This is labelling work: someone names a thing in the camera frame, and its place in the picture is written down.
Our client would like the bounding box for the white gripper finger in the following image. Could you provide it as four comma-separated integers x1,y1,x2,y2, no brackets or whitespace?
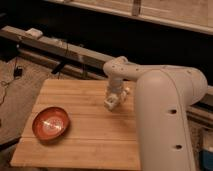
119,91,127,103
106,90,112,101

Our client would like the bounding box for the wooden board table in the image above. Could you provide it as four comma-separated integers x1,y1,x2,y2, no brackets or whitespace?
11,79,140,171

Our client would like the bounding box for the blue plastic bin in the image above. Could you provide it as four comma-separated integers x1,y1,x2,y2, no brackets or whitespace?
198,128,213,171

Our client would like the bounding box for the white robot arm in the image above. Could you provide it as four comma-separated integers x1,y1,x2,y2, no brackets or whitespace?
103,56,208,171

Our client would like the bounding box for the white box on ledge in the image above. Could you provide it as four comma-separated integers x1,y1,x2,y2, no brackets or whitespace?
26,28,43,38

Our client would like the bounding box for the black power adapter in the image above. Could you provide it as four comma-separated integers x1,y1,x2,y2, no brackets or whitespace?
13,67,23,78

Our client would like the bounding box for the orange ceramic bowl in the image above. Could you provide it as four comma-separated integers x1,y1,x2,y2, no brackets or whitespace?
32,107,70,141

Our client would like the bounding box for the long wooden beam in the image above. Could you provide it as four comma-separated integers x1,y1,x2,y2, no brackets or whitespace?
0,26,213,106

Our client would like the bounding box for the black cable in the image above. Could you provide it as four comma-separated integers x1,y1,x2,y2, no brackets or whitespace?
0,39,22,107

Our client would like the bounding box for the small white bottle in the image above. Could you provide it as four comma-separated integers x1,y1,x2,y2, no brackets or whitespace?
104,87,130,111

